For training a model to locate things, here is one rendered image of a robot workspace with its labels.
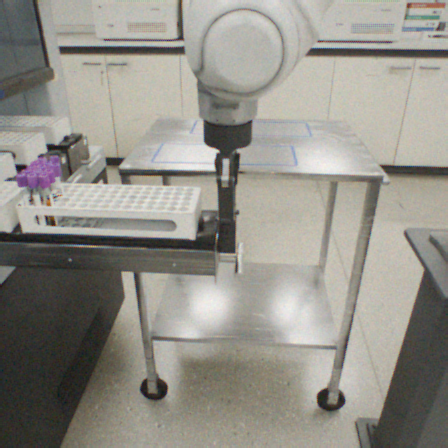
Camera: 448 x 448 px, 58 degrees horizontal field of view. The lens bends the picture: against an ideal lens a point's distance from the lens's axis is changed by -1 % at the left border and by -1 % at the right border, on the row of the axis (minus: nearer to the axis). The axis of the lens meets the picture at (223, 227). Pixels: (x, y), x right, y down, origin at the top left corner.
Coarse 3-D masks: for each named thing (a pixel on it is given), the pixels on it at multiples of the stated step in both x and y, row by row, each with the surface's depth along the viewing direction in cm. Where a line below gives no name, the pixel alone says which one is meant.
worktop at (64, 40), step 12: (60, 36) 305; (72, 36) 305; (84, 36) 305; (96, 36) 305; (432, 36) 305; (444, 36) 305; (396, 48) 259; (408, 48) 258; (420, 48) 258; (432, 48) 257; (444, 48) 257
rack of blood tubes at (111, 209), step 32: (64, 192) 71; (96, 192) 73; (128, 192) 72; (160, 192) 71; (192, 192) 71; (32, 224) 68; (64, 224) 70; (96, 224) 72; (128, 224) 73; (160, 224) 73; (192, 224) 66
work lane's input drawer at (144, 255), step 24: (216, 216) 74; (0, 240) 69; (24, 240) 69; (48, 240) 69; (72, 240) 68; (96, 240) 68; (120, 240) 67; (144, 240) 67; (168, 240) 67; (192, 240) 67; (216, 240) 69; (0, 264) 71; (24, 264) 70; (48, 264) 70; (72, 264) 69; (96, 264) 69; (120, 264) 69; (144, 264) 68; (168, 264) 68; (192, 264) 67; (216, 264) 70; (240, 264) 72
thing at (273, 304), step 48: (144, 144) 108; (192, 144) 108; (288, 144) 108; (336, 144) 108; (336, 192) 139; (144, 288) 112; (192, 288) 142; (240, 288) 142; (288, 288) 142; (144, 336) 120; (192, 336) 122; (240, 336) 122; (288, 336) 122; (336, 336) 122; (144, 384) 131; (336, 384) 124
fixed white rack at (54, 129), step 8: (0, 120) 113; (8, 120) 113; (16, 120) 113; (24, 120) 113; (32, 120) 113; (40, 120) 113; (48, 120) 113; (56, 120) 113; (64, 120) 113; (0, 128) 109; (8, 128) 108; (16, 128) 108; (24, 128) 108; (32, 128) 108; (40, 128) 108; (48, 128) 108; (56, 128) 109; (64, 128) 113; (48, 136) 109; (56, 136) 109; (64, 136) 113; (56, 144) 110
